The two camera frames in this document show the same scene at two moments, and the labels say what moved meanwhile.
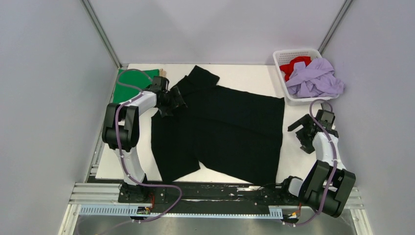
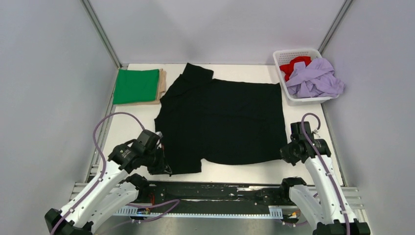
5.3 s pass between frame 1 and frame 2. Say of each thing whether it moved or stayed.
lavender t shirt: stayed
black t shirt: moved
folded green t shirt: stayed
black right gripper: moved
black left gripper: moved
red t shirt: stayed
